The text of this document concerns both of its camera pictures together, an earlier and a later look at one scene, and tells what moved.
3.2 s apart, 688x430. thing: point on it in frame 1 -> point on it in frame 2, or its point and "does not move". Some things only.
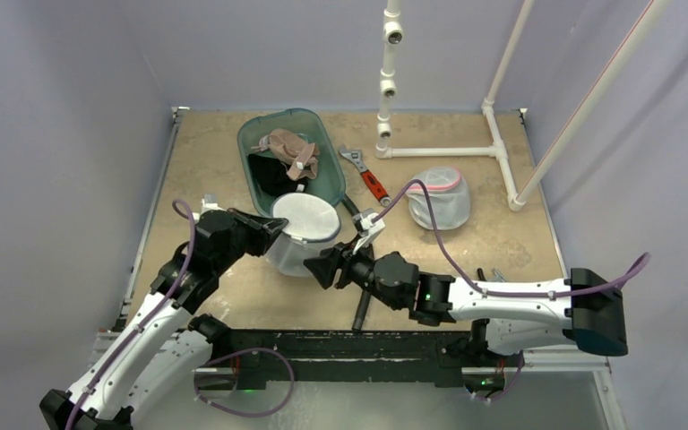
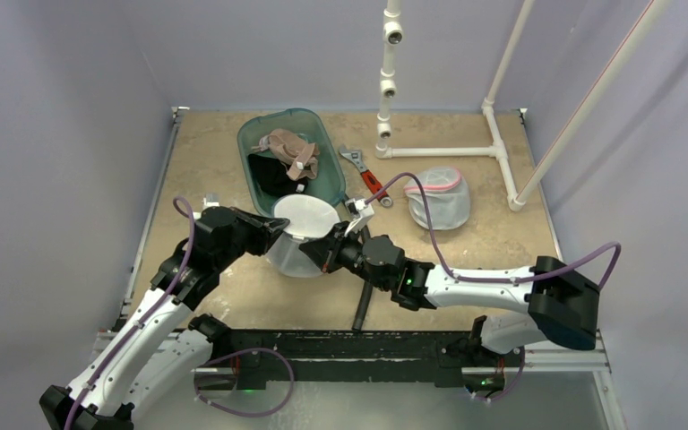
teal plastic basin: (329, 181) does not move
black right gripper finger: (324, 266) -> (322, 250)
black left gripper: (262, 240) does not move
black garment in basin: (271, 176) does not move
